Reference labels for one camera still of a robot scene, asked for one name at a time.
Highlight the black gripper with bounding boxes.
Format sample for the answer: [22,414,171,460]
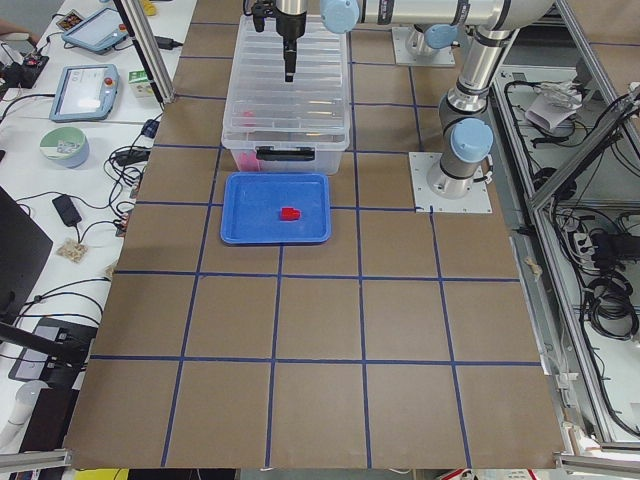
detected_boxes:
[275,0,307,82]

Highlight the red block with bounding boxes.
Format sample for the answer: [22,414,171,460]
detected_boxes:
[279,207,302,222]
[238,151,261,172]

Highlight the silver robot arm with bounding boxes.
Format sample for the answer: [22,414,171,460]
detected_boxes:
[319,0,552,200]

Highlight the clear plastic storage box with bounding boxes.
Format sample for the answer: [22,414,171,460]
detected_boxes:
[221,15,351,175]

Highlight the red block in box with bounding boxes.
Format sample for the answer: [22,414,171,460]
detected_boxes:
[238,151,261,172]

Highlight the green white carton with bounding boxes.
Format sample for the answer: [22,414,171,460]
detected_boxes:
[127,70,154,98]

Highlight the blue plastic tray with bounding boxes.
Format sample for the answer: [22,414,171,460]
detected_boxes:
[220,172,332,245]

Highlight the blue teach pendant far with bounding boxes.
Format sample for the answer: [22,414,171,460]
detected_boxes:
[62,8,128,54]

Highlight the blue teach pendant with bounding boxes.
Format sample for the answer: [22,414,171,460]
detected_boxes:
[49,64,119,122]
[62,8,128,54]

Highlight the blue teach pendant near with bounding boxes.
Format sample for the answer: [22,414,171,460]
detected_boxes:
[49,64,119,122]

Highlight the green white bowl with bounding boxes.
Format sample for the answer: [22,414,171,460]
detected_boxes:
[39,127,90,168]

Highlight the black power adapter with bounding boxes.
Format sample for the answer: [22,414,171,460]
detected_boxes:
[52,194,82,227]

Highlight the black monitor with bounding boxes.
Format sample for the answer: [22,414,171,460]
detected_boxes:
[0,189,53,324]

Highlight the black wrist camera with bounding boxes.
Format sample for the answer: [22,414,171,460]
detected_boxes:
[243,0,275,33]

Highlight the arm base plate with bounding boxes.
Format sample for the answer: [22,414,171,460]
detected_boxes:
[392,24,458,68]
[409,152,493,214]

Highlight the aluminium frame post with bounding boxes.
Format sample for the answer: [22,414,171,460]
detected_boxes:
[114,0,175,105]

